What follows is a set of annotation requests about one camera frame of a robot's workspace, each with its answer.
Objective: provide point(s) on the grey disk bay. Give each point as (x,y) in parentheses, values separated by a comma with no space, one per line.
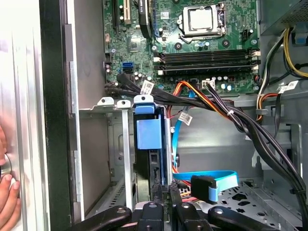
(96,144)

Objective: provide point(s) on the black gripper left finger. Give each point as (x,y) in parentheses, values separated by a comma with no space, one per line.
(154,216)

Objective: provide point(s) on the hard disk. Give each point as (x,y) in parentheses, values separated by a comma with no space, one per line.
(149,132)

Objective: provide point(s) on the green motherboard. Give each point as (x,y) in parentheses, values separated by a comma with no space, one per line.
(139,55)

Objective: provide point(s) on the person's hand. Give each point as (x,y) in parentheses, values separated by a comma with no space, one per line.
(9,204)

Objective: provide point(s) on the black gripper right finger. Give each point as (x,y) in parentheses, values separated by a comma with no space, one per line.
(187,216)

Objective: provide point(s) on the CPU socket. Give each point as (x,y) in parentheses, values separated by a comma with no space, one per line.
(184,29)

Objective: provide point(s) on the grey power supply unit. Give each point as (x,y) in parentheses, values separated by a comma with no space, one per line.
(284,12)

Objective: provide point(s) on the silver CPU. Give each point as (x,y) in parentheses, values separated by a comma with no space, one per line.
(201,20)

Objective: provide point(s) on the black open PC case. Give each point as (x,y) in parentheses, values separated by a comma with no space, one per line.
(53,96)

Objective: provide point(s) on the black graphics card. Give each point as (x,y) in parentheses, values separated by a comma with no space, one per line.
(145,21)

